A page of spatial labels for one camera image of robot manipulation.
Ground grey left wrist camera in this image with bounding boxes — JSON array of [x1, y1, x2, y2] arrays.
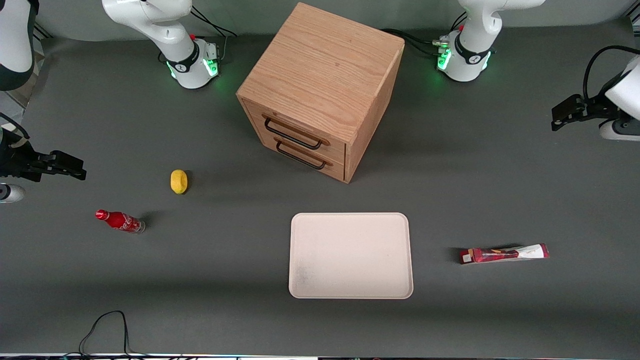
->
[[599, 120, 640, 142]]

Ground red cola bottle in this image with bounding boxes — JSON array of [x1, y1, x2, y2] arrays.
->
[[95, 209, 146, 234]]

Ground yellow lemon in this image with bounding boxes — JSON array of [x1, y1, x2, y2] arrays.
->
[[170, 169, 189, 195]]

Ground black left arm base cables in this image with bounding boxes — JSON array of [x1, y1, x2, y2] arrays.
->
[[382, 10, 469, 58]]

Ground black wire drawer handle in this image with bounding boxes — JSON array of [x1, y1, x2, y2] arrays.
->
[[274, 138, 333, 170], [263, 116, 331, 150]]

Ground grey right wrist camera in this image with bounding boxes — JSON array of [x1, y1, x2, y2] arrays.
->
[[0, 183, 25, 204]]

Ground black arm base cables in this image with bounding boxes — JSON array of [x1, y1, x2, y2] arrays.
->
[[382, 10, 469, 58], [190, 5, 239, 62]]

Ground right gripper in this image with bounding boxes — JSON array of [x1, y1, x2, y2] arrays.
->
[[0, 129, 87, 182]]

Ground black right arm base cables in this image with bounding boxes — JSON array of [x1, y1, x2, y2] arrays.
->
[[190, 5, 239, 62]]

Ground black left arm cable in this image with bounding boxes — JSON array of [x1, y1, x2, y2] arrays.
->
[[582, 45, 640, 101]]

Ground red cookie box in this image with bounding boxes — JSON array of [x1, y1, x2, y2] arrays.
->
[[459, 243, 550, 265]]

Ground white rectangular tray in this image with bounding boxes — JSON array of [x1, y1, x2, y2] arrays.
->
[[288, 212, 415, 300]]

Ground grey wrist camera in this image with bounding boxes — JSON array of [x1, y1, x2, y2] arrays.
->
[[0, 183, 25, 204], [599, 120, 640, 142]]

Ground wooden drawer front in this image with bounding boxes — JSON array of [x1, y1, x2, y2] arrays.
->
[[242, 98, 347, 166], [255, 131, 346, 183]]

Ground wooden drawer cabinet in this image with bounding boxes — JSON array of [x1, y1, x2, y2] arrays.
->
[[236, 2, 406, 184]]

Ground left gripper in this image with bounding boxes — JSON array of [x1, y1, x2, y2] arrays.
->
[[551, 56, 640, 132]]

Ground black looped table cable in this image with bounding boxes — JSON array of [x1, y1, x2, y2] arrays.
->
[[60, 310, 151, 358]]

